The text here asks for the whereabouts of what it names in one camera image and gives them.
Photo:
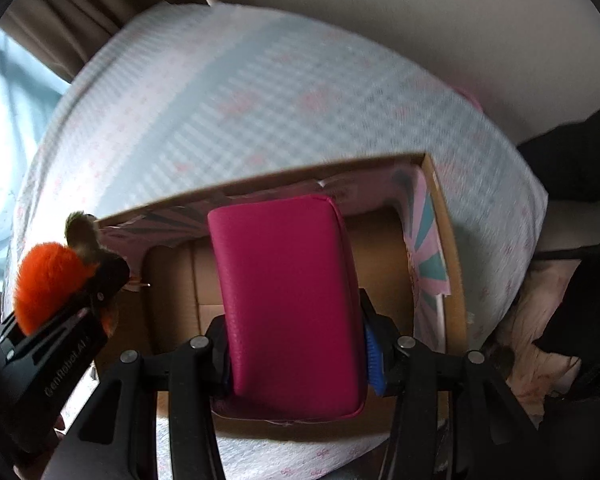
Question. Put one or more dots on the checked blanket with pink bows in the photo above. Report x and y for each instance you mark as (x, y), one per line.
(260, 90)

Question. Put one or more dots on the brown curtain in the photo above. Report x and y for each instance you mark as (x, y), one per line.
(80, 5)

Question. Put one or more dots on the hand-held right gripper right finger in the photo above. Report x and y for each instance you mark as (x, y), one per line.
(375, 360)

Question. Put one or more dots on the magenta leather pouch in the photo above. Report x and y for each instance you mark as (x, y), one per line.
(285, 295)

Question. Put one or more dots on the beige padded headboard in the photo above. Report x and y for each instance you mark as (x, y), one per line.
(430, 20)

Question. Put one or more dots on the pink floral cloth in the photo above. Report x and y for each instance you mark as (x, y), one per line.
(535, 320)

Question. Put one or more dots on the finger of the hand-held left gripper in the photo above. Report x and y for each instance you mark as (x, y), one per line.
(111, 277)

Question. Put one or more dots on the orange plush toy brown tuft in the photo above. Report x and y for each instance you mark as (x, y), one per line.
(47, 285)

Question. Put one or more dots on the light blue sheer curtain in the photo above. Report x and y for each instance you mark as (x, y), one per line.
(10, 125)

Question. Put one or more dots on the cardboard box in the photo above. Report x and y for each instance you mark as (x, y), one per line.
(370, 240)

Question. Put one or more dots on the black cloth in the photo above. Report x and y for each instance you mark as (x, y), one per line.
(575, 160)

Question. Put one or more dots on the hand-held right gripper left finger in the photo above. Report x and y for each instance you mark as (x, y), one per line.
(214, 347)

